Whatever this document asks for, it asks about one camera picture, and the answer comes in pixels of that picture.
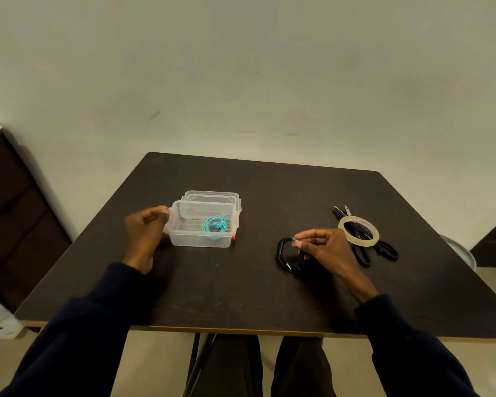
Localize dark wooden cabinet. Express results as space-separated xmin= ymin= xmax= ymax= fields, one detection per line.
xmin=0 ymin=130 xmax=73 ymax=315

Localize black cable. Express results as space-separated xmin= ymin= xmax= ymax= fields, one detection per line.
xmin=276 ymin=237 xmax=311 ymax=272

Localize person's right hand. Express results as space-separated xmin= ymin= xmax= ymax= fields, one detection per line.
xmin=292 ymin=228 xmax=367 ymax=286

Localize clear adhesive tape roll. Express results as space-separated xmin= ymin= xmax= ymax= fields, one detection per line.
xmin=338 ymin=216 xmax=380 ymax=247

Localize blue wired earphones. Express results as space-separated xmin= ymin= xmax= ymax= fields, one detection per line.
xmin=202 ymin=215 xmax=231 ymax=240

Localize person's left forearm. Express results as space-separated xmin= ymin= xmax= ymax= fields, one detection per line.
xmin=0 ymin=260 xmax=160 ymax=397

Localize clear plastic container lid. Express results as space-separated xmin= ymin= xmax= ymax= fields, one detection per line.
xmin=181 ymin=190 xmax=242 ymax=214

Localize black scissors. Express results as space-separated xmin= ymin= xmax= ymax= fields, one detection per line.
xmin=333 ymin=205 xmax=399 ymax=268

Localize person's left hand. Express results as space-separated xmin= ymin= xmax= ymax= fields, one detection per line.
xmin=123 ymin=206 xmax=171 ymax=275

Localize person's left leg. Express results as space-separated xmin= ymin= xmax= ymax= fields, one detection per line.
xmin=192 ymin=335 xmax=263 ymax=397

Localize person's leg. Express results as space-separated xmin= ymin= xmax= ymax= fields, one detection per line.
xmin=271 ymin=336 xmax=338 ymax=397
xmin=192 ymin=335 xmax=263 ymax=397

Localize black metal table leg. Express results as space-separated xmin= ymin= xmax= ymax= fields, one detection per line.
xmin=185 ymin=333 xmax=216 ymax=397

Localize person's right leg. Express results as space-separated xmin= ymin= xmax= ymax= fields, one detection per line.
xmin=271 ymin=336 xmax=338 ymax=397

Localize grey round stool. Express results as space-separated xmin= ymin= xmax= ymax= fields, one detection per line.
xmin=440 ymin=235 xmax=478 ymax=272

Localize clear plastic storage container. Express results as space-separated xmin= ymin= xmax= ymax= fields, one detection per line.
xmin=164 ymin=200 xmax=239 ymax=248

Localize person's right forearm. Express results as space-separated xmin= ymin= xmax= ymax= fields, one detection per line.
xmin=346 ymin=270 xmax=480 ymax=397

